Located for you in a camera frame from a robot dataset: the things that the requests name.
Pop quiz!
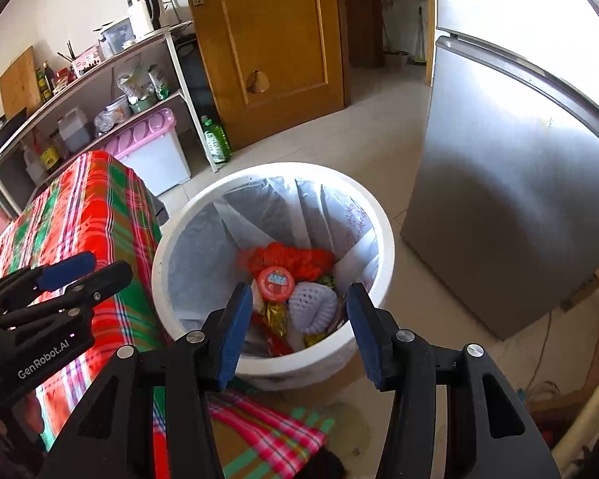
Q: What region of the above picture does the gold foil wrapper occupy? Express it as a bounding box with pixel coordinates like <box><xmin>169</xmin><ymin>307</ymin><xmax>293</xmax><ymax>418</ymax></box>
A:
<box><xmin>262</xmin><ymin>301</ymin><xmax>289</xmax><ymax>340</ymax></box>

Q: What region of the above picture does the pink utensil holder box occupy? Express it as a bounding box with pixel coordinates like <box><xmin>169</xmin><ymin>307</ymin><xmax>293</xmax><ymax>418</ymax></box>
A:
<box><xmin>71</xmin><ymin>45</ymin><xmax>102</xmax><ymax>77</ymax></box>

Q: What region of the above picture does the green food bag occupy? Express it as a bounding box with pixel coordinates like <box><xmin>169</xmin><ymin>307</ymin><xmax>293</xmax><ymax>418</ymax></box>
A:
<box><xmin>148</xmin><ymin>65</ymin><xmax>171</xmax><ymax>101</ymax></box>

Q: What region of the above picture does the long metal kitchen shelf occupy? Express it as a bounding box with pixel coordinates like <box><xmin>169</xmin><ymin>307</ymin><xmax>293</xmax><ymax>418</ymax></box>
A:
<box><xmin>0</xmin><ymin>20</ymin><xmax>220</xmax><ymax>220</ymax></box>

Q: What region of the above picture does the yellow-label sauce bottle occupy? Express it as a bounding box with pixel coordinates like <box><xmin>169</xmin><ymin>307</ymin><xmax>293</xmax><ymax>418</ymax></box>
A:
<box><xmin>39</xmin><ymin>132</ymin><xmax>63</xmax><ymax>170</ymax></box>

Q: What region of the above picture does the clear plastic bag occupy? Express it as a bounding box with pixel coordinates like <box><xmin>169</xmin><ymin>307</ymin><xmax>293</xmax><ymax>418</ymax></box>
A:
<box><xmin>94</xmin><ymin>110</ymin><xmax>115</xmax><ymax>138</ymax></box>

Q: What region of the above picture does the pink-lid storage bin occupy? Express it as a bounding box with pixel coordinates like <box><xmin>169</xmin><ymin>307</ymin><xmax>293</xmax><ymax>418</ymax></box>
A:
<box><xmin>102</xmin><ymin>107</ymin><xmax>193</xmax><ymax>198</ymax></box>

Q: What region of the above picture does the black frying pan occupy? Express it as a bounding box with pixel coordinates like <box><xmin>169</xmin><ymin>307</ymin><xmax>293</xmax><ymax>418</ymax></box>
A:
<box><xmin>0</xmin><ymin>107</ymin><xmax>28</xmax><ymax>155</ymax></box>

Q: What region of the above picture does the white food bag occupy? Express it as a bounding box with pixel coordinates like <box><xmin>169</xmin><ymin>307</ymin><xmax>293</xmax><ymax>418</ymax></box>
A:
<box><xmin>117</xmin><ymin>65</ymin><xmax>153</xmax><ymax>103</ymax></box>

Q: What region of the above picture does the person's left hand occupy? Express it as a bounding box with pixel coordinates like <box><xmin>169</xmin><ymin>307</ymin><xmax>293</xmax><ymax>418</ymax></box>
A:
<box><xmin>17</xmin><ymin>390</ymin><xmax>47</xmax><ymax>437</ymax></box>

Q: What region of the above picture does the translucent bin liner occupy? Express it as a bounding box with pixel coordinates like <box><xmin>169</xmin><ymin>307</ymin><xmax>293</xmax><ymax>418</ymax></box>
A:
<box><xmin>167</xmin><ymin>176</ymin><xmax>380</xmax><ymax>355</ymax></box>

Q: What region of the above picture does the white plastic tub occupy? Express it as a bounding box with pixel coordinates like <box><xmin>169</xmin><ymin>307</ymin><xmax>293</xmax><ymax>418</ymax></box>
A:
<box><xmin>105</xmin><ymin>95</ymin><xmax>131</xmax><ymax>123</ymax></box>

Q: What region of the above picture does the green drink bottle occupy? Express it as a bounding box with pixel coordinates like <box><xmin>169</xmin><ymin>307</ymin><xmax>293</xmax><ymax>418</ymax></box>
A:
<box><xmin>200</xmin><ymin>115</ymin><xmax>233</xmax><ymax>164</ymax></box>

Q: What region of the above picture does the white electric kettle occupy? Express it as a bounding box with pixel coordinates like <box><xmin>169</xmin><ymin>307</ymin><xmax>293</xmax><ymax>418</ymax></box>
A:
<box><xmin>126</xmin><ymin>0</ymin><xmax>163</xmax><ymax>41</ymax></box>

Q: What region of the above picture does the silver refrigerator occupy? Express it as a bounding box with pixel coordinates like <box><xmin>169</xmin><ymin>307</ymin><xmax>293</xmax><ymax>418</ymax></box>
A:
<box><xmin>400</xmin><ymin>0</ymin><xmax>599</xmax><ymax>341</ymax></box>

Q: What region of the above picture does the person's left forearm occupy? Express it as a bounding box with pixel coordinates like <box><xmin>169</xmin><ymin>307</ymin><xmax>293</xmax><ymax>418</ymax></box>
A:
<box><xmin>0</xmin><ymin>402</ymin><xmax>46</xmax><ymax>479</ymax></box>

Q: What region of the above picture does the white round waste bin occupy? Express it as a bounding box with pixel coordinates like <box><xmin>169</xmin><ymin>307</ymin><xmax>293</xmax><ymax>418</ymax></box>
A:
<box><xmin>151</xmin><ymin>161</ymin><xmax>396</xmax><ymax>391</ymax></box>

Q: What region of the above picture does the red snack wrapper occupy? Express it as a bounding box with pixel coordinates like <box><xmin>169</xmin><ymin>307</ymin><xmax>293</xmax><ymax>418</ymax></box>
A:
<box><xmin>252</xmin><ymin>319</ymin><xmax>295</xmax><ymax>357</ymax></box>

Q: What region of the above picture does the large white foam fruit net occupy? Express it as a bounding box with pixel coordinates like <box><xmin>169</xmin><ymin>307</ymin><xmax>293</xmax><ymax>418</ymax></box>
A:
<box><xmin>288</xmin><ymin>282</ymin><xmax>340</xmax><ymax>334</ymax></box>

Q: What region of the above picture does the wooden cutting board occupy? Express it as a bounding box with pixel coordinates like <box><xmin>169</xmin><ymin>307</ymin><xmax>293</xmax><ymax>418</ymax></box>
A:
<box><xmin>0</xmin><ymin>46</ymin><xmax>43</xmax><ymax>119</ymax></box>

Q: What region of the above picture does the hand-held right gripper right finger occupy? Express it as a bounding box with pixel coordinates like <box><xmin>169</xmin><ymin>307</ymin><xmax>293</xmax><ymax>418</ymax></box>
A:
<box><xmin>346</xmin><ymin>282</ymin><xmax>562</xmax><ymax>479</ymax></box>

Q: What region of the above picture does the wooden door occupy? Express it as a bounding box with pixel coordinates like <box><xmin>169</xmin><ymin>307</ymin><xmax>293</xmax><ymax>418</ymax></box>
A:
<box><xmin>180</xmin><ymin>0</ymin><xmax>353</xmax><ymax>152</ymax></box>

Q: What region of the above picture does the red green plaid tablecloth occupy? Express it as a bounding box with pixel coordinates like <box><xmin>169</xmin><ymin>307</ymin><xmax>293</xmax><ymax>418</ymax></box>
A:
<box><xmin>0</xmin><ymin>151</ymin><xmax>335</xmax><ymax>479</ymax></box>

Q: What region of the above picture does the clear plastic storage box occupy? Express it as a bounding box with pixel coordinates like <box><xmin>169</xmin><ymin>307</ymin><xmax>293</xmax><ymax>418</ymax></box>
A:
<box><xmin>98</xmin><ymin>17</ymin><xmax>135</xmax><ymax>58</ymax></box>

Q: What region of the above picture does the broom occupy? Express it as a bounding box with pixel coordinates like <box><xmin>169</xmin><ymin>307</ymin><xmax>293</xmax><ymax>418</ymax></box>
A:
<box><xmin>410</xmin><ymin>7</ymin><xmax>428</xmax><ymax>67</ymax></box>

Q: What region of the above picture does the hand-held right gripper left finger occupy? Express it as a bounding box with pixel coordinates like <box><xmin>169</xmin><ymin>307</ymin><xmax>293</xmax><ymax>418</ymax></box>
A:
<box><xmin>40</xmin><ymin>282</ymin><xmax>254</xmax><ymax>479</ymax></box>

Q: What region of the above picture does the red mesh bag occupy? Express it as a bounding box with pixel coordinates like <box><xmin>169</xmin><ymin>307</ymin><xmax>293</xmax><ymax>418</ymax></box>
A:
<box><xmin>238</xmin><ymin>242</ymin><xmax>336</xmax><ymax>280</ymax></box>

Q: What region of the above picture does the grey plastic jug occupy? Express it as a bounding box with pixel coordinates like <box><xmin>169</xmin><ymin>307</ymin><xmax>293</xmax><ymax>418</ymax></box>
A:
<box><xmin>57</xmin><ymin>109</ymin><xmax>91</xmax><ymax>154</ymax></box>

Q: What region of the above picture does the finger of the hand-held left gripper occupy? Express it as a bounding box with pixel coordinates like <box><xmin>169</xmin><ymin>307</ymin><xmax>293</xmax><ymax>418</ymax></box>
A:
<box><xmin>0</xmin><ymin>252</ymin><xmax>97</xmax><ymax>310</ymax></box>
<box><xmin>0</xmin><ymin>261</ymin><xmax>133</xmax><ymax>333</ymax></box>

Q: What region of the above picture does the white plastic jug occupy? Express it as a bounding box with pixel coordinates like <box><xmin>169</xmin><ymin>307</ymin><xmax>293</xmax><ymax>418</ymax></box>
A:
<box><xmin>22</xmin><ymin>144</ymin><xmax>46</xmax><ymax>185</ymax></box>

